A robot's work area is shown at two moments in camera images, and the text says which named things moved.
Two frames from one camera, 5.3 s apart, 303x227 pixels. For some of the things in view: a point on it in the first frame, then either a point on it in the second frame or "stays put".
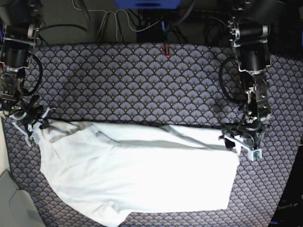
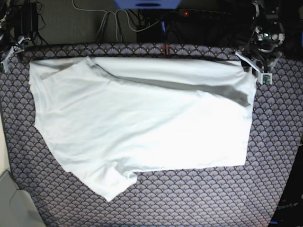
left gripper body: [28, 122] → [17, 48]
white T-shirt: [106, 170] → [110, 117]
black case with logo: [289, 211] stays put
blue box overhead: [148, 4] stays put
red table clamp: [163, 51] stays put
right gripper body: [250, 137] → [261, 62]
